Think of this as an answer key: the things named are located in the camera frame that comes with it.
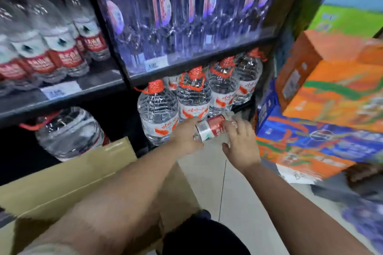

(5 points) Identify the row of blue-tinted bottles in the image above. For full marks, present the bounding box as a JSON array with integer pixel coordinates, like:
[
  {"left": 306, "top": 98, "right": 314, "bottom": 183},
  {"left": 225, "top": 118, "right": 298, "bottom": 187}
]
[{"left": 95, "top": 0, "right": 277, "bottom": 75}]

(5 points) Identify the orange green-striped carton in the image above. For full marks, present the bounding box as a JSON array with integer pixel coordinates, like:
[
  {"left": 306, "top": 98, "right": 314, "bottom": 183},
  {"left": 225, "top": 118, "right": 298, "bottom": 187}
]
[{"left": 257, "top": 137, "right": 357, "bottom": 180}]

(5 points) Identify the person's right hand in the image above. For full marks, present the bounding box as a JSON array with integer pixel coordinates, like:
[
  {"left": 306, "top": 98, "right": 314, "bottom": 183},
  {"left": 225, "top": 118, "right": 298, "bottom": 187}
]
[{"left": 221, "top": 116, "right": 262, "bottom": 172}]

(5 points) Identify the person's right forearm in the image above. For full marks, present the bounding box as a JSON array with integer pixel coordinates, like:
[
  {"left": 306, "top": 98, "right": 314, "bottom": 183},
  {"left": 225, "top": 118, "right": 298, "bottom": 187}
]
[{"left": 242, "top": 162, "right": 375, "bottom": 255}]

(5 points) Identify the green carton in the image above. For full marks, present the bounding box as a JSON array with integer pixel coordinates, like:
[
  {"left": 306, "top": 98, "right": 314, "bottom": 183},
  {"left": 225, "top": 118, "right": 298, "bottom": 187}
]
[{"left": 307, "top": 4, "right": 383, "bottom": 39}]

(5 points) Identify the person's pale shirt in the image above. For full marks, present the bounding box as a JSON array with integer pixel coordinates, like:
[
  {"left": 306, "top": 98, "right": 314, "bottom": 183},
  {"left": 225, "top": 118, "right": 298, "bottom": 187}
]
[{"left": 18, "top": 243, "right": 78, "bottom": 255}]

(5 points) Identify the person's right leg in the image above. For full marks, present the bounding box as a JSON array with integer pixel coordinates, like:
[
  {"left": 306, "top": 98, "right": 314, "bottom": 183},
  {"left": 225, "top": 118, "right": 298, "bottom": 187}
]
[{"left": 163, "top": 210, "right": 252, "bottom": 255}]

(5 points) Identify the pack of blue bottles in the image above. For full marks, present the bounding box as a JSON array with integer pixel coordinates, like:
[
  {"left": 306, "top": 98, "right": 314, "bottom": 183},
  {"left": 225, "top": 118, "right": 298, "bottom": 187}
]
[{"left": 341, "top": 198, "right": 383, "bottom": 246}]

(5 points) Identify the orange gift carton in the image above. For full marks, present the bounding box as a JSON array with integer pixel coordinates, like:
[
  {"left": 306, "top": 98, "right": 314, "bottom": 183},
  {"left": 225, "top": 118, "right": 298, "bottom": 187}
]
[{"left": 274, "top": 29, "right": 383, "bottom": 133}]

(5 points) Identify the brown cardboard box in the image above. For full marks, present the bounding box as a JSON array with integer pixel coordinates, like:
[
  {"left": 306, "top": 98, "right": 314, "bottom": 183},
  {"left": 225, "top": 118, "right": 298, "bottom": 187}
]
[{"left": 0, "top": 137, "right": 201, "bottom": 255}]

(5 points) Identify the row of red-cap water bottles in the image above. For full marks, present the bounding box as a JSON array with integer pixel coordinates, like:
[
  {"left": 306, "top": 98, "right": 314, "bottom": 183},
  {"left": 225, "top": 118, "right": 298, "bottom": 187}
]
[{"left": 0, "top": 0, "right": 111, "bottom": 97}]

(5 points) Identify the person's left hand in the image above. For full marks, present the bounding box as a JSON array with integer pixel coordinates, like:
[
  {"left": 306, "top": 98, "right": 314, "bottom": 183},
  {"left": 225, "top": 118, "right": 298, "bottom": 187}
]
[{"left": 169, "top": 117, "right": 206, "bottom": 157}]

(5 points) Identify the person's left forearm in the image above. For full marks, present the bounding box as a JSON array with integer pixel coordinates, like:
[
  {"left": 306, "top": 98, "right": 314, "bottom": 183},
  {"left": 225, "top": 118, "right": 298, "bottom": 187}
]
[{"left": 18, "top": 141, "right": 192, "bottom": 255}]

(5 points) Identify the large jugs group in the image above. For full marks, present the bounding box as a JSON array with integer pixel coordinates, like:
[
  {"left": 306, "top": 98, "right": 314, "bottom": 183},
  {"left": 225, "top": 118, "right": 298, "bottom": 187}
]
[{"left": 134, "top": 48, "right": 268, "bottom": 147}]

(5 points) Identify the blue-edged white price tag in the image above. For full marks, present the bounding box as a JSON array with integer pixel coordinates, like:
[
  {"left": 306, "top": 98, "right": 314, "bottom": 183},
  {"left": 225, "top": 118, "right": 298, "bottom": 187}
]
[
  {"left": 40, "top": 80, "right": 83, "bottom": 100},
  {"left": 143, "top": 54, "right": 170, "bottom": 73}
]

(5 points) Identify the large red-handled water jug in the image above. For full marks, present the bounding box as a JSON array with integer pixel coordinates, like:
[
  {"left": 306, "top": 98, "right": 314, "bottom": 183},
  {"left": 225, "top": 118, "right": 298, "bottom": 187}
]
[{"left": 18, "top": 106, "right": 110, "bottom": 163}]

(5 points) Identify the blue printed carton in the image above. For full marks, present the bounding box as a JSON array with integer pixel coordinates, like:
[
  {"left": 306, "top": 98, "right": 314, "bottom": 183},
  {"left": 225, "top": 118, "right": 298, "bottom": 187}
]
[{"left": 255, "top": 79, "right": 383, "bottom": 165}]

